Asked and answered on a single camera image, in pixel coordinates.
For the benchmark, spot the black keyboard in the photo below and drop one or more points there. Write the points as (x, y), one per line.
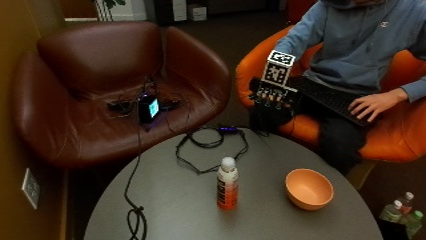
(330, 96)

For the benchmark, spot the orange armchair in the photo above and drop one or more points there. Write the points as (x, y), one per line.
(390, 133)

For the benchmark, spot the white marker cube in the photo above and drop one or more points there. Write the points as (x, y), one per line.
(277, 69)

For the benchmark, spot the person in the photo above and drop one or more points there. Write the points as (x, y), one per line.
(354, 53)

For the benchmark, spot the orange drink bottle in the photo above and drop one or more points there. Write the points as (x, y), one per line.
(226, 185)

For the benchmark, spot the orange bowl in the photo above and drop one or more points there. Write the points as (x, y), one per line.
(308, 188)

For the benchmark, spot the small device with lit screen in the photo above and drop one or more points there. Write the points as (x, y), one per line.
(149, 108)

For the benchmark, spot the red bottle with white cap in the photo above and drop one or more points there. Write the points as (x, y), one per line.
(404, 202)

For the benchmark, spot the brown leather armchair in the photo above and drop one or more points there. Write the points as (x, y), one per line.
(114, 90)

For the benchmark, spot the bottle with green cap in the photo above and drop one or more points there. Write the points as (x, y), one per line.
(412, 222)

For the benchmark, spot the black box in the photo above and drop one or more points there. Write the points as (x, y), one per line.
(392, 230)

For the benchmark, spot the white wall socket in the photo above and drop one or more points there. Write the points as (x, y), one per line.
(30, 188)

